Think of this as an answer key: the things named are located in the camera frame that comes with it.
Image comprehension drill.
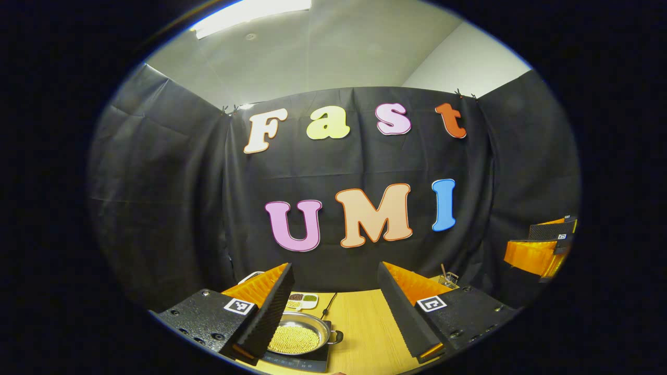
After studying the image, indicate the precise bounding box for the wire mesh basket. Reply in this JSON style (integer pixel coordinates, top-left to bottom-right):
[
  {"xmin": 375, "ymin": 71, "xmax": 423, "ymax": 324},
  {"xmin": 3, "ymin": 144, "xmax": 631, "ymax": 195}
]
[{"xmin": 438, "ymin": 263, "xmax": 460, "ymax": 289}]

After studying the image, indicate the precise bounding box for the pile of yellow soybeans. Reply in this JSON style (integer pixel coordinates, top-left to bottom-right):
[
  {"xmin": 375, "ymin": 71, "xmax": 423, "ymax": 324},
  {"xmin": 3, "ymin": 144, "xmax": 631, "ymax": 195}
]
[{"xmin": 268, "ymin": 323, "xmax": 320, "ymax": 355}]

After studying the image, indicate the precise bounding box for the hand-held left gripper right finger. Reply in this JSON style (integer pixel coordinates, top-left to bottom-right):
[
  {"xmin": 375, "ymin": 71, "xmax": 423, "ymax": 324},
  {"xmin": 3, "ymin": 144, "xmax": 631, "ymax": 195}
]
[{"xmin": 377, "ymin": 261, "xmax": 516, "ymax": 364}]

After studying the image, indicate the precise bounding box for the steel pot with black handles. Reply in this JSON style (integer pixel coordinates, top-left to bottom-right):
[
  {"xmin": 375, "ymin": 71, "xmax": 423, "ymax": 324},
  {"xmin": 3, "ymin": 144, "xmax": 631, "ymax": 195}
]
[{"xmin": 267, "ymin": 311, "xmax": 344, "ymax": 356}]

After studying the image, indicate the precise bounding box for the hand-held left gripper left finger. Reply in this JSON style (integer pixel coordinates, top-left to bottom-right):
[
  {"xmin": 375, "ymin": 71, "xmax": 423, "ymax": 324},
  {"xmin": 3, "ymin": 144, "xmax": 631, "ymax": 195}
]
[{"xmin": 156, "ymin": 263, "xmax": 295, "ymax": 365}]

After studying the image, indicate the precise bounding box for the black induction cooktop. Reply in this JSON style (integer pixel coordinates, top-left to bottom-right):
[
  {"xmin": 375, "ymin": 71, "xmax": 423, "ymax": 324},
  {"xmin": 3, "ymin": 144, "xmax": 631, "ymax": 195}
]
[{"xmin": 261, "ymin": 320, "xmax": 332, "ymax": 373}]

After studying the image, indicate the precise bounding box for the white divided dish with beans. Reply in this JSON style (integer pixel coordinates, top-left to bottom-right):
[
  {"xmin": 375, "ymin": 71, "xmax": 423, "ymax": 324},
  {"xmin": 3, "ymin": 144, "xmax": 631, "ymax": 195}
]
[{"xmin": 286, "ymin": 292, "xmax": 319, "ymax": 312}]

